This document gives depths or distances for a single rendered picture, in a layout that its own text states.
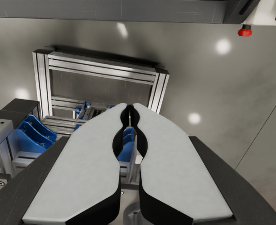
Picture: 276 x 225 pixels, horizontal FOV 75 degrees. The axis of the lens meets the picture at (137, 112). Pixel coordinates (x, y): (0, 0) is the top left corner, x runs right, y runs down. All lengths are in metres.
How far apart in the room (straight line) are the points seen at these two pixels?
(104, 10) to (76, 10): 0.05
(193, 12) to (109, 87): 0.92
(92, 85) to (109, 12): 0.90
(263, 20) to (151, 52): 1.02
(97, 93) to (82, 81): 0.13
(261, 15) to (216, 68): 1.14
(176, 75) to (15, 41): 1.18
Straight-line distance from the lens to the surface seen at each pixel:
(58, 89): 1.34
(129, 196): 0.55
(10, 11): 0.46
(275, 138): 2.27
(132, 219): 0.58
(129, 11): 0.40
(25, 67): 1.61
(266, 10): 0.45
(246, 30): 0.63
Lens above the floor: 1.35
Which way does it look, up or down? 59 degrees down
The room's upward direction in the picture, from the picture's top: 176 degrees clockwise
